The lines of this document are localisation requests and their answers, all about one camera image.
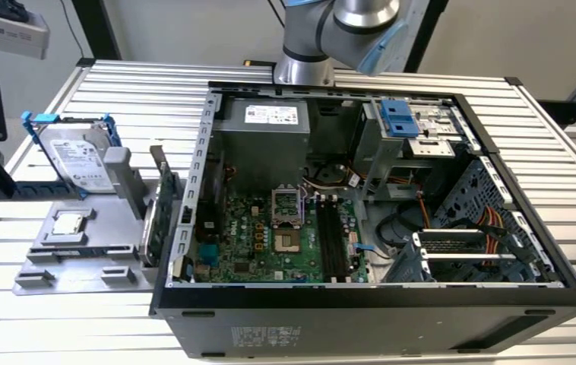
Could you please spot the grey plastic parts rack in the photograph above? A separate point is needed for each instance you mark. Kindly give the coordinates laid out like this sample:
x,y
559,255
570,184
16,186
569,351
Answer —
x,y
112,224

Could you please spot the CPU socket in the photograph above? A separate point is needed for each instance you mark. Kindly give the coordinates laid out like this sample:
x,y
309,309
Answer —
x,y
287,240

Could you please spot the long thin RAM stick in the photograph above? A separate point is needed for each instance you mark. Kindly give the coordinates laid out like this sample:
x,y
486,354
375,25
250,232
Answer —
x,y
45,189
86,252

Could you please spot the black table corner cap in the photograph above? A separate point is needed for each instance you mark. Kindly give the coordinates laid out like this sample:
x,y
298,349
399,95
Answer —
x,y
86,62
514,81

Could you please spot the metal disk bay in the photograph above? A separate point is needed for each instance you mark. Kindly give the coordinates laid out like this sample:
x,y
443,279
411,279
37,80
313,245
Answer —
x,y
405,262

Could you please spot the grey power supply unit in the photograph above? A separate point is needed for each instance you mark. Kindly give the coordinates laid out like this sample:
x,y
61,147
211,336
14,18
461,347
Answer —
x,y
263,152

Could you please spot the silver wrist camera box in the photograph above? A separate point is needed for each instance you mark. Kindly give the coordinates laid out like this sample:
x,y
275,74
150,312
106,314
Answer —
x,y
20,36

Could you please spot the black open PC case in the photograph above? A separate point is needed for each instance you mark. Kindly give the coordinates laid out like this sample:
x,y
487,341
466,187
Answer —
x,y
319,327

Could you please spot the hard disk in blue carrier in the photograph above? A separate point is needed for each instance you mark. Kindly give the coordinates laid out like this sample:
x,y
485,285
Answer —
x,y
76,156

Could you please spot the green graphics card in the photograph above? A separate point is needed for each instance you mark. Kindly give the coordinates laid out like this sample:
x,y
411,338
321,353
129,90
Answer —
x,y
162,211

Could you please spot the black cooling fan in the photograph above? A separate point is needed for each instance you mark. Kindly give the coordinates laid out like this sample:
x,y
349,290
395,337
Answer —
x,y
326,175

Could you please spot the silver CPU chip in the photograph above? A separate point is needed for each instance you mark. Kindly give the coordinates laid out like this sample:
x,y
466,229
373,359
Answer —
x,y
69,224

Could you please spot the black frame bracket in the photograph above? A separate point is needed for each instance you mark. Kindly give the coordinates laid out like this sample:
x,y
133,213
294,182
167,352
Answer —
x,y
567,112

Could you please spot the blue expansion slot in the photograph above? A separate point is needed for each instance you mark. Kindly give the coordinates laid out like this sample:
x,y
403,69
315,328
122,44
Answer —
x,y
209,254

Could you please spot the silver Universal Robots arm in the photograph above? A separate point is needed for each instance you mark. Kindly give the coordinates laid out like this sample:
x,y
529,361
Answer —
x,y
309,30

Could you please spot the black vertical post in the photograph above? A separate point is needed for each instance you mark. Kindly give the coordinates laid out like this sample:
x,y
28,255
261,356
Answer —
x,y
98,30
433,34

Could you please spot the blue plastic drive latch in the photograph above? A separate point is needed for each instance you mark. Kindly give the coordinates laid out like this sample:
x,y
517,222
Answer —
x,y
399,121

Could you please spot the black RAM slot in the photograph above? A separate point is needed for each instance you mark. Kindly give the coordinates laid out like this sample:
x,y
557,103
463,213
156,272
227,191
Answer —
x,y
330,247
335,247
323,247

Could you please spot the green motherboard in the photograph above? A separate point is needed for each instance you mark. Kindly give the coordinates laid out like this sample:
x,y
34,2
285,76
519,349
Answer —
x,y
247,247

